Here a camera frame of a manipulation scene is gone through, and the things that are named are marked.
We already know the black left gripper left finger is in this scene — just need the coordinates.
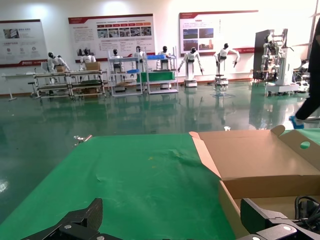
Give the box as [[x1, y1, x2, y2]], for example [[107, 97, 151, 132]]
[[22, 197, 111, 240]]

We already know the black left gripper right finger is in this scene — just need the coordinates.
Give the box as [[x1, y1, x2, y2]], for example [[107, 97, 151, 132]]
[[237, 197, 320, 240]]

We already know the black cable bundle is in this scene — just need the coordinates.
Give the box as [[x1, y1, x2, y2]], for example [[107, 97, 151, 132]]
[[293, 194, 320, 228]]

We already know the empty open cardboard box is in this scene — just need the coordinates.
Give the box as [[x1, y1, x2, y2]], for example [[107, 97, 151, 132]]
[[188, 124, 320, 240]]

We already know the green table cloth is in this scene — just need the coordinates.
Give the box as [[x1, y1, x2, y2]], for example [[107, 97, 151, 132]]
[[0, 128, 320, 240]]

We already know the person with blue shoe covers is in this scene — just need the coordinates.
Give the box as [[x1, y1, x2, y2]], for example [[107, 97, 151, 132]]
[[288, 32, 320, 131]]

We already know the small black stool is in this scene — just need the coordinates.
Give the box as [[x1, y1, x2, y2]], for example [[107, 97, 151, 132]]
[[27, 81, 38, 98]]

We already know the large white robot on stand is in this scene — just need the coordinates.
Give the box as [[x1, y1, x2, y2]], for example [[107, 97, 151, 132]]
[[259, 27, 300, 97]]

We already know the large brown cardboard carton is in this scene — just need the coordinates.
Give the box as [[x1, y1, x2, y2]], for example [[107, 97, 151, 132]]
[[84, 61, 101, 71]]

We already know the white humanoid robot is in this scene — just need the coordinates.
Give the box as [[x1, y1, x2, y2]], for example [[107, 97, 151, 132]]
[[109, 48, 123, 76], [156, 45, 173, 71], [133, 46, 147, 73], [177, 46, 203, 88], [79, 49, 97, 71], [47, 51, 72, 83]]

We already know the metal rack with green cover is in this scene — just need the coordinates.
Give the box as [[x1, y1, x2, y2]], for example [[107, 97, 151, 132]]
[[139, 46, 180, 95]]

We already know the tall black cabinet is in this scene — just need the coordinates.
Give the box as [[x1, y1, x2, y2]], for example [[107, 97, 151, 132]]
[[252, 29, 275, 81]]

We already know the white metal shelf rack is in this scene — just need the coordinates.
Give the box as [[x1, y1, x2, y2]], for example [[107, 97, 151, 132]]
[[107, 49, 144, 98]]

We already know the white humanoid robot arms spread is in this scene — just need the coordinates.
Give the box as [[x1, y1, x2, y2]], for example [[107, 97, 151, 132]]
[[212, 42, 241, 86]]

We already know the metal frame workbench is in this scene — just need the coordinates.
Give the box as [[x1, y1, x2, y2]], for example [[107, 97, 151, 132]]
[[68, 69, 108, 98], [32, 71, 73, 100]]

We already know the wall poster with round icons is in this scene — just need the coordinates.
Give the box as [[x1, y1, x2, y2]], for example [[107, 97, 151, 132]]
[[0, 19, 48, 69]]

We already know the wide wall poster photo row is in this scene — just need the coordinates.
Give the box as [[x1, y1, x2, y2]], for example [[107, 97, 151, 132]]
[[67, 13, 156, 63]]

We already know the wall poster with building photos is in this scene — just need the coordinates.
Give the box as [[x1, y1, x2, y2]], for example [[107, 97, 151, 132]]
[[178, 9, 260, 57]]

